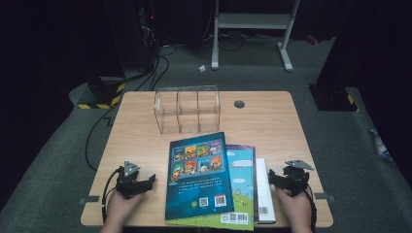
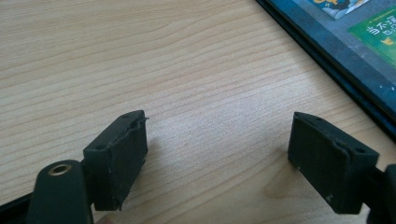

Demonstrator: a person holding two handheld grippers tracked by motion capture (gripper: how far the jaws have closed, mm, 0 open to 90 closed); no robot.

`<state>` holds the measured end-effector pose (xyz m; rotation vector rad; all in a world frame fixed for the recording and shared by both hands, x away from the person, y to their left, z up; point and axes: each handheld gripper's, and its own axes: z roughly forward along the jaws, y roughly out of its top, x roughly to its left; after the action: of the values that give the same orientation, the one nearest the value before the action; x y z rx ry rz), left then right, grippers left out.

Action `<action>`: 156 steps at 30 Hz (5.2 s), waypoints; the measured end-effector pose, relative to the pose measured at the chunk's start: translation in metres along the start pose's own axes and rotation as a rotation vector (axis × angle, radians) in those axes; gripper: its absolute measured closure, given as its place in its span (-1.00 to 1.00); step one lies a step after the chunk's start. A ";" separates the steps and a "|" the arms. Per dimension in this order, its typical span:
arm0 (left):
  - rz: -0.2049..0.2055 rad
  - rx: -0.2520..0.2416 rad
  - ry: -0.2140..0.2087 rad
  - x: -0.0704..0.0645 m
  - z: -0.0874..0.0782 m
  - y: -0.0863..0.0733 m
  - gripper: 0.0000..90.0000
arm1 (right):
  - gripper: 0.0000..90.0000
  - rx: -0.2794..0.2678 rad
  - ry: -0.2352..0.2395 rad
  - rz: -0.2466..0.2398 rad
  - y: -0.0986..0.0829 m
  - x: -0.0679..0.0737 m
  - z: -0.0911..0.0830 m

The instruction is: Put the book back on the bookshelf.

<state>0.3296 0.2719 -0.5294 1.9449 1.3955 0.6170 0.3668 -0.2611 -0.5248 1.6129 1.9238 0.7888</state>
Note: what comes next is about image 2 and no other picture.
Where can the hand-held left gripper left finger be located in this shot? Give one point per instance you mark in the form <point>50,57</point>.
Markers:
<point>124,161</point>

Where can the dark blue picture book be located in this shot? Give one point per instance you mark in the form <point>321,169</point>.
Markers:
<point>345,46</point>

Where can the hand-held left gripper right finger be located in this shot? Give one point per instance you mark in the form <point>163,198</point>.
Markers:
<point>323,168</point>

